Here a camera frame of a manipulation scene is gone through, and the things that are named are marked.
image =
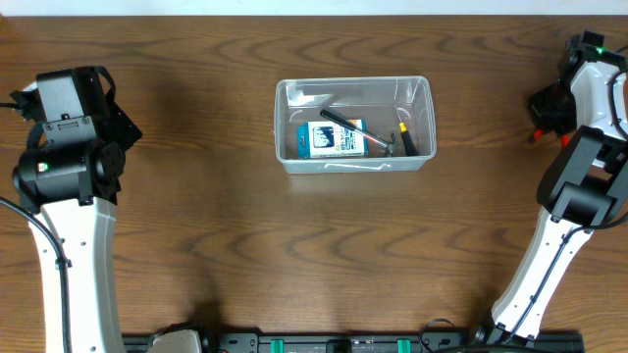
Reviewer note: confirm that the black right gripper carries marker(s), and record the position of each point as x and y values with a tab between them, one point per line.
537	105

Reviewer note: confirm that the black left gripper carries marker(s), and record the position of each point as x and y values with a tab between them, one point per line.
115	127

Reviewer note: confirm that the red-handled pliers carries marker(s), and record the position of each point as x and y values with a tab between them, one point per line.
564	139

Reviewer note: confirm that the black yellow screwdriver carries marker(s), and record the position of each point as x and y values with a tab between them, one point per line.
409	147

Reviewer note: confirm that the small black-handled hammer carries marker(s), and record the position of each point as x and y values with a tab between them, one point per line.
389	146

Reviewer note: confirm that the clear plastic container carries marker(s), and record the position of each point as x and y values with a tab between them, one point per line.
370	103

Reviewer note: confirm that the white blue product box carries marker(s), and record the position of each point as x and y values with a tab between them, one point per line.
316	140

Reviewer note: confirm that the silver combination wrench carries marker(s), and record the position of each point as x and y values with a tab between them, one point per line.
354	168

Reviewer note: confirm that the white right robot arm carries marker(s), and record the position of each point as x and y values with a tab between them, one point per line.
583	190

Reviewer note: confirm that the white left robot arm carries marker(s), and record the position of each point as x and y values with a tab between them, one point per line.
68	179

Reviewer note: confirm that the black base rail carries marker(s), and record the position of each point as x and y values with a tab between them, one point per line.
188	337

